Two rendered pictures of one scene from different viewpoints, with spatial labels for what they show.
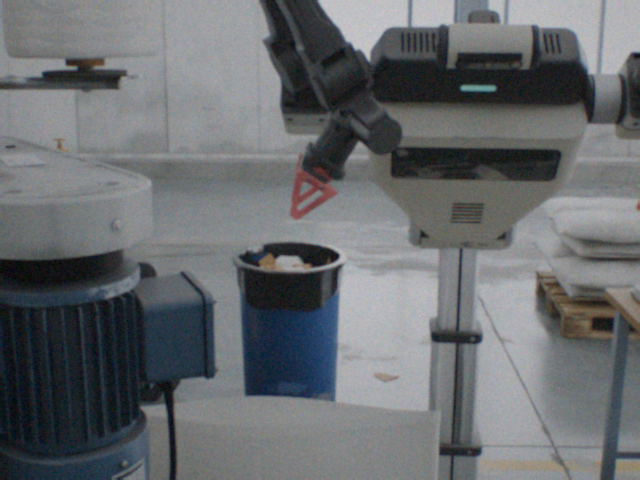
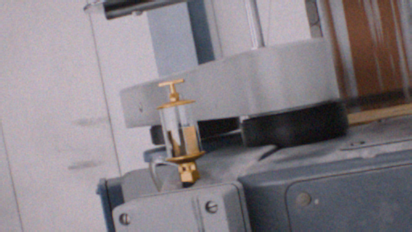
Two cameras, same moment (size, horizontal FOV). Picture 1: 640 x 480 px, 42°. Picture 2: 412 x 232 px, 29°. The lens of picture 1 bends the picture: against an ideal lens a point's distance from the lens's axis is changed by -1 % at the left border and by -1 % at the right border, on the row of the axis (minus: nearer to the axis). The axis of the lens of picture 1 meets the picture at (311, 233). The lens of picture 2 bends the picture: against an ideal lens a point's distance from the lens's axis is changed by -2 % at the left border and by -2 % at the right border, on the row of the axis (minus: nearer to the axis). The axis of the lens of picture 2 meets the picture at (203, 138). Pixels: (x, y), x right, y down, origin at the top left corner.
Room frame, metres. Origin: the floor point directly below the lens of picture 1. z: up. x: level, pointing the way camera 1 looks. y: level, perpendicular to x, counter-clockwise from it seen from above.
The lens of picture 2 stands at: (1.78, 0.56, 1.39)
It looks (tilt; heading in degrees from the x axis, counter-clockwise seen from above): 3 degrees down; 197
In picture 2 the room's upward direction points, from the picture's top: 11 degrees counter-clockwise
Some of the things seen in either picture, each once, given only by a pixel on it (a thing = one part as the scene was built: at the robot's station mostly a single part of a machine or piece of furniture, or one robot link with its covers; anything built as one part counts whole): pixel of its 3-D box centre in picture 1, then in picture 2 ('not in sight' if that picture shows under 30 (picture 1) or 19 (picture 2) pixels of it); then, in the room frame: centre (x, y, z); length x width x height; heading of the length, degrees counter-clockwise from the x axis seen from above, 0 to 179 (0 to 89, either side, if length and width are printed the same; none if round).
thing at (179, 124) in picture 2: not in sight; (180, 130); (1.24, 0.38, 1.37); 0.03 x 0.02 x 0.03; 88
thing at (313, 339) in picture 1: (290, 329); not in sight; (3.40, 0.09, 0.32); 0.51 x 0.48 x 0.65; 178
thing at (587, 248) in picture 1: (599, 238); not in sight; (4.55, -1.61, 0.44); 0.66 x 0.43 x 0.13; 178
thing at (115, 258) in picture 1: (60, 254); (195, 129); (0.78, 0.24, 1.35); 0.12 x 0.12 x 0.04
